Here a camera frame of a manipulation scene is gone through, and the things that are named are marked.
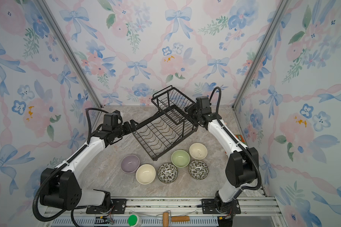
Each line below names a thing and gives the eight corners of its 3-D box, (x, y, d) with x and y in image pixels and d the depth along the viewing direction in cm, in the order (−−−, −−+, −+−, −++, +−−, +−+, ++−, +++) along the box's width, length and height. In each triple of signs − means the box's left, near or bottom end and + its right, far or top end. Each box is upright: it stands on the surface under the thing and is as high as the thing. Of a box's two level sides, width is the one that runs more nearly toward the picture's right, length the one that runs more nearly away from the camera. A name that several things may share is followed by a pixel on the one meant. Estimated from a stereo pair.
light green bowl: (176, 171, 87) (176, 168, 83) (169, 157, 93) (169, 153, 89) (191, 164, 90) (192, 161, 86) (183, 150, 96) (184, 147, 92)
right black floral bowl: (188, 179, 85) (189, 177, 81) (187, 162, 91) (188, 160, 88) (208, 179, 85) (209, 177, 81) (205, 163, 91) (207, 160, 88)
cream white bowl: (136, 185, 82) (134, 183, 78) (139, 167, 89) (137, 163, 84) (155, 185, 82) (154, 183, 78) (156, 167, 89) (155, 163, 84)
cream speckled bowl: (189, 161, 92) (190, 157, 87) (188, 147, 98) (189, 143, 94) (206, 161, 92) (208, 157, 87) (204, 147, 98) (206, 143, 94)
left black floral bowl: (155, 178, 85) (154, 175, 81) (164, 163, 91) (163, 160, 87) (172, 187, 82) (172, 185, 78) (179, 171, 88) (180, 168, 84)
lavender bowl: (121, 175, 86) (118, 172, 81) (125, 158, 93) (122, 154, 88) (139, 175, 86) (137, 172, 81) (141, 158, 93) (140, 154, 88)
